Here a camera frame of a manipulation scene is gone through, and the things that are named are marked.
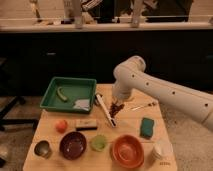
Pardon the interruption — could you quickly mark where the green pepper in tray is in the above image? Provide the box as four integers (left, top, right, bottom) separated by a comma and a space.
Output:
57, 87, 68, 102

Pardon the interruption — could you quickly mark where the orange bowl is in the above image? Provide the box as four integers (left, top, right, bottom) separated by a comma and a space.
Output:
110, 134, 144, 169

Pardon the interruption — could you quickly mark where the white lidded jar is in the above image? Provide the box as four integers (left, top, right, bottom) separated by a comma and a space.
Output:
152, 139, 173, 161

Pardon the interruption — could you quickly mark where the dark purple bowl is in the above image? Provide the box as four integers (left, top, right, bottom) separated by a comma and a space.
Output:
59, 131, 87, 160

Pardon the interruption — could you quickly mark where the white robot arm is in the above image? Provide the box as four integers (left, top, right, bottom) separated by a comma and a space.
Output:
112, 56, 213, 132

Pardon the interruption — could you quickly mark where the white handled knife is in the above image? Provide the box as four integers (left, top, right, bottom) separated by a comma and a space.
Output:
96, 94, 116, 127

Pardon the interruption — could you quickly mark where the green plastic tray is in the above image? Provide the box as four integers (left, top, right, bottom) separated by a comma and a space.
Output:
40, 77, 96, 114

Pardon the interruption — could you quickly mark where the orange fruit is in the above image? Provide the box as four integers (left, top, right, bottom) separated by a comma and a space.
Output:
55, 120, 68, 133

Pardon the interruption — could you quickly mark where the metal cup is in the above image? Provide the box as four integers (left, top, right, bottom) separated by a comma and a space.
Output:
34, 140, 52, 158

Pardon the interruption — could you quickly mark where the teal sponge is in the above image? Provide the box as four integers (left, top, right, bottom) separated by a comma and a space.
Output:
140, 118, 154, 139

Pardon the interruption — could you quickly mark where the metal fork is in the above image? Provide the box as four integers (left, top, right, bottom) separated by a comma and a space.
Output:
131, 102, 158, 111

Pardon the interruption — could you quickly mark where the grey cloth in tray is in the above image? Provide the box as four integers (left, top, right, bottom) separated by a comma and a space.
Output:
73, 99, 90, 111

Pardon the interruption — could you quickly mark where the dark red grape bunch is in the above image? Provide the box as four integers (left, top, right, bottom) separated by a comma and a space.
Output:
109, 103, 124, 118

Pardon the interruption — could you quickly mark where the light green cup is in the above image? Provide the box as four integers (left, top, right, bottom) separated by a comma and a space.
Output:
90, 135, 107, 152

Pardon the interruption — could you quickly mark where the wooden block eraser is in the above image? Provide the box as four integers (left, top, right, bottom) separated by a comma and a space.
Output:
75, 119, 97, 131

